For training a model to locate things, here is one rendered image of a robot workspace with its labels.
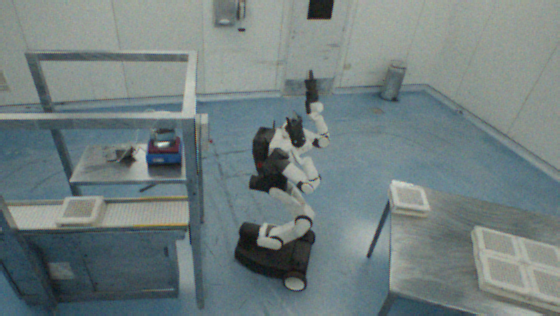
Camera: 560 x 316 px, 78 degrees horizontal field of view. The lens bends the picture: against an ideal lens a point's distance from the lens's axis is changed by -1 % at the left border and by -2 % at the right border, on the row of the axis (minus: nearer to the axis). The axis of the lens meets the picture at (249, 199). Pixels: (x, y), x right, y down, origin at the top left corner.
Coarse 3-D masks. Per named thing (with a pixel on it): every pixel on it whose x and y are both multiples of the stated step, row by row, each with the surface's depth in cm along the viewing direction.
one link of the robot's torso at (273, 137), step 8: (264, 128) 248; (272, 128) 248; (256, 136) 239; (264, 136) 237; (272, 136) 240; (280, 136) 240; (256, 144) 237; (264, 144) 231; (272, 144) 232; (280, 144) 232; (288, 144) 232; (256, 152) 241; (264, 152) 235; (288, 152) 231; (256, 160) 245; (264, 160) 240; (256, 168) 249; (272, 176) 250; (280, 176) 248
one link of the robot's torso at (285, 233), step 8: (288, 224) 290; (296, 224) 273; (304, 224) 269; (272, 232) 296; (280, 232) 290; (288, 232) 286; (296, 232) 278; (304, 232) 276; (280, 240) 291; (288, 240) 291
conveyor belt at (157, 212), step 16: (16, 208) 233; (32, 208) 233; (48, 208) 234; (112, 208) 237; (128, 208) 238; (144, 208) 239; (160, 208) 240; (176, 208) 240; (16, 224) 221; (32, 224) 222; (48, 224) 223; (112, 224) 226; (128, 224) 226
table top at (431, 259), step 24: (432, 192) 265; (408, 216) 243; (432, 216) 244; (456, 216) 245; (480, 216) 246; (504, 216) 248; (528, 216) 249; (552, 216) 250; (408, 240) 224; (432, 240) 226; (456, 240) 227; (552, 240) 231; (408, 264) 209; (432, 264) 210; (456, 264) 211; (408, 288) 195; (432, 288) 196; (456, 288) 197; (480, 312) 185; (504, 312) 186; (528, 312) 186; (552, 312) 187
